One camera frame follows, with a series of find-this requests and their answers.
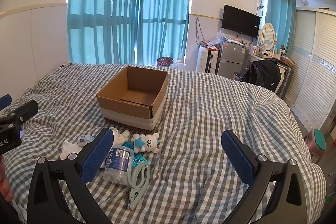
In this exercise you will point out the brown cardboard box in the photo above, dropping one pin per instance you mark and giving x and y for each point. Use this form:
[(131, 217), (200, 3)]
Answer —
[(134, 102)]

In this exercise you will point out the white plastic bag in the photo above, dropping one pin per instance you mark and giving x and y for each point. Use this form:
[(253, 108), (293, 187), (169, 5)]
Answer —
[(178, 64)]

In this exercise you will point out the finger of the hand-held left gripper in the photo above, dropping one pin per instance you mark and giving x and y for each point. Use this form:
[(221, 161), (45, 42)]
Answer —
[(5, 102), (23, 112)]

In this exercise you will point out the white suitcase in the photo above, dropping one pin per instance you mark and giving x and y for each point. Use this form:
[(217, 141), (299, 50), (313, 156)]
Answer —
[(207, 60)]

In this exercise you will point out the white oval mirror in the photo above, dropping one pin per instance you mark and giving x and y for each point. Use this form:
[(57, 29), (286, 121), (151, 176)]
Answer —
[(269, 36)]

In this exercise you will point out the narrow teal curtain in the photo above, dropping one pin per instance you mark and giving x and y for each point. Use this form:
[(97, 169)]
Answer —
[(162, 11)]

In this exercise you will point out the pink stool green cushion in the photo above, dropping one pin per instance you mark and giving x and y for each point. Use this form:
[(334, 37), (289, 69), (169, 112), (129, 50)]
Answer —
[(317, 144)]

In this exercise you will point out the green folding hanger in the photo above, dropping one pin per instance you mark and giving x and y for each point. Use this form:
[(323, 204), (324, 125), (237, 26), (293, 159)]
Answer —
[(137, 182)]

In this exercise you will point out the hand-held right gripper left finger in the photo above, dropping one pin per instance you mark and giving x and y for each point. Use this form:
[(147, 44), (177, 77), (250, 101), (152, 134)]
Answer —
[(97, 153)]

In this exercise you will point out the person's left hand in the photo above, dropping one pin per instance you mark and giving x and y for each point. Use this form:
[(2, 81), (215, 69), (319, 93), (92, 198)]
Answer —
[(5, 182)]

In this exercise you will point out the grey checkered blanket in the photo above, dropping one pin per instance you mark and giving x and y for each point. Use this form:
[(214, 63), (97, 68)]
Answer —
[(199, 121)]

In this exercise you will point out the short teal curtain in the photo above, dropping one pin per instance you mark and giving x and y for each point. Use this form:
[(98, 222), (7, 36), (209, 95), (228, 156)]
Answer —
[(281, 11)]

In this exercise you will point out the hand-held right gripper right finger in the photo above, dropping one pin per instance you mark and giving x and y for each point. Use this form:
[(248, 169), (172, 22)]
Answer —
[(236, 153)]

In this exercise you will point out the white plush toy blue star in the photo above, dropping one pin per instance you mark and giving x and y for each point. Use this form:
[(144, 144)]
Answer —
[(148, 144)]

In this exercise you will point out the clear plastic jar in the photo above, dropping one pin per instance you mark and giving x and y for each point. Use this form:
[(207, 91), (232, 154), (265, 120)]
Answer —
[(118, 166)]

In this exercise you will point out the white louvered wardrobe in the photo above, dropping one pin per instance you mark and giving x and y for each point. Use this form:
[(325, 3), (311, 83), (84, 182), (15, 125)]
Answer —
[(312, 61)]

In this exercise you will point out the clear plastic bag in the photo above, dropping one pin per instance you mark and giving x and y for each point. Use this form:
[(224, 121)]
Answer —
[(218, 39)]

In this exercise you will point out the wide teal curtain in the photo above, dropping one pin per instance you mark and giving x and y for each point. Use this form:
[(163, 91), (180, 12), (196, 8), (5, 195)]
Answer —
[(102, 11)]

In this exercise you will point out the teal plastic packet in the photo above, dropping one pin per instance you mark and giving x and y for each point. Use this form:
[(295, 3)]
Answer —
[(137, 158)]

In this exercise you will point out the black jacket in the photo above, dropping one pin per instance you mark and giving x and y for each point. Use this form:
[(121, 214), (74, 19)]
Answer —
[(265, 73)]

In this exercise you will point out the grey checkered suitcase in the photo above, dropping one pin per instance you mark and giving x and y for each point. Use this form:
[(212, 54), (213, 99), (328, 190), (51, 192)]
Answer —
[(286, 82)]

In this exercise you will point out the silver fridge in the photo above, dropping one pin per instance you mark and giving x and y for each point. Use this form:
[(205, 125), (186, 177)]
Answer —
[(231, 58)]

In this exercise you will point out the black wall television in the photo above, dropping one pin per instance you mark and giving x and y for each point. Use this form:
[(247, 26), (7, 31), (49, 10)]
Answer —
[(240, 20)]

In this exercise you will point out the patterned dark bag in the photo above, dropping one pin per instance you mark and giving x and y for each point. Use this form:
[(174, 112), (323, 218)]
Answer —
[(164, 61)]

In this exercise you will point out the white cloth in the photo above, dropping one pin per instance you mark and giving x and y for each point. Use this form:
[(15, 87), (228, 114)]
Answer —
[(70, 150)]

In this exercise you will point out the blue white tissue packet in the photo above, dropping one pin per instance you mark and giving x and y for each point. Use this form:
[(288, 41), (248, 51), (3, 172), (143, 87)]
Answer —
[(85, 139)]

